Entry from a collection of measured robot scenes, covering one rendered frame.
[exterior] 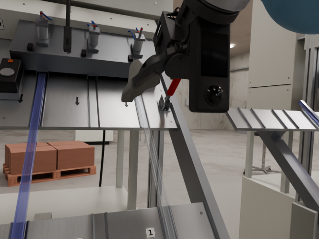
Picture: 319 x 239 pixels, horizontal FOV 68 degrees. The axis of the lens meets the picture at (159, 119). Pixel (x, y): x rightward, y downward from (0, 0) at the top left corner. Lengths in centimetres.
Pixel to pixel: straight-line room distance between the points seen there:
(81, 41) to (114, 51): 8
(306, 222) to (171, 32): 51
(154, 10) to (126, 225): 62
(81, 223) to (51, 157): 306
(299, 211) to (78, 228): 49
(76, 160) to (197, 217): 319
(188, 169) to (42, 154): 301
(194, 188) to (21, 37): 50
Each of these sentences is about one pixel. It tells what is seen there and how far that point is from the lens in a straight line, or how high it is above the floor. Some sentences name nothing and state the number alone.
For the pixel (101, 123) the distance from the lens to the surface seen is 52.
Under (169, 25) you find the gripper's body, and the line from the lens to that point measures 35.
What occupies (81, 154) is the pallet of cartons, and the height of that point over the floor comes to 32.
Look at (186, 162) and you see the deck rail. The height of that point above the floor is 91.
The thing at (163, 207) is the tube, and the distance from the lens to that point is 43.
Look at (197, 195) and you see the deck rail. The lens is 50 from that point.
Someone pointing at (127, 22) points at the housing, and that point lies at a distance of 74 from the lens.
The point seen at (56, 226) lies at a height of 84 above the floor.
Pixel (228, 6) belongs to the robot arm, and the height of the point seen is 114.
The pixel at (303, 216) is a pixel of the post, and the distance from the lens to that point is 67.
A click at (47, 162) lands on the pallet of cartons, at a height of 25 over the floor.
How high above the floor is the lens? 103
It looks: 3 degrees down
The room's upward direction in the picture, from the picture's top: 2 degrees clockwise
